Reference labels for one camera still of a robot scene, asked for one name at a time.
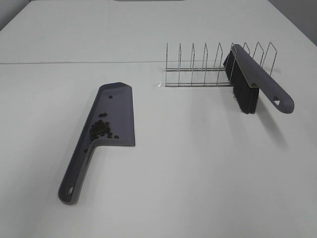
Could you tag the grey plastic dustpan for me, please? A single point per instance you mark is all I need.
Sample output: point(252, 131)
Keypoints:
point(74, 176)

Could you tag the pile of coffee beans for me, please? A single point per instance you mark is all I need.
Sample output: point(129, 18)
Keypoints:
point(100, 122)

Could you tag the grey hand brush black bristles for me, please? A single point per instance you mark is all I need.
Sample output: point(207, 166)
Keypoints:
point(248, 78)

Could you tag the metal wire rack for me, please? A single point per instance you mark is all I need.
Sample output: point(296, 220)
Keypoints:
point(210, 71)

